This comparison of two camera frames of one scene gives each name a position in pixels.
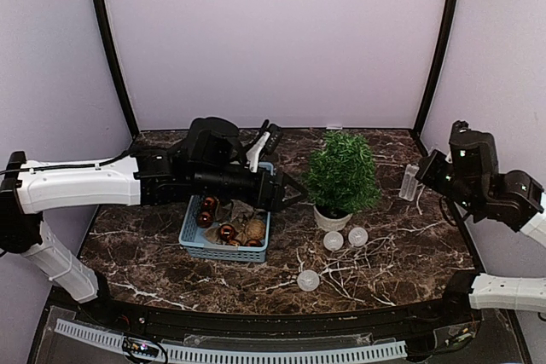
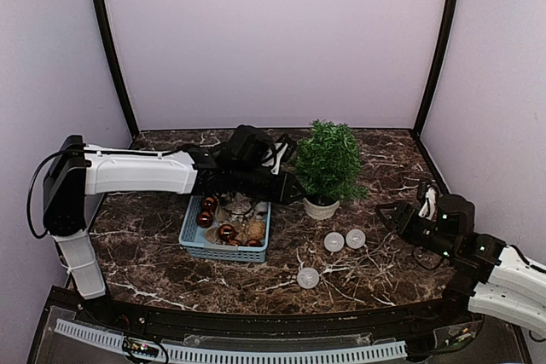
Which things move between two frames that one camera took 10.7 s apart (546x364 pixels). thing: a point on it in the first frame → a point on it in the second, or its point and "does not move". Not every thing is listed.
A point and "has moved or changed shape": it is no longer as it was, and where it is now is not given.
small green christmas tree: x=339 y=178 has moved or changed shape
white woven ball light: x=308 y=280 does not move
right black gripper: x=427 y=170 → x=403 y=208
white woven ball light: x=357 y=236 does not move
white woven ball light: x=333 y=240 does not move
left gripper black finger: x=288 y=182 does not move
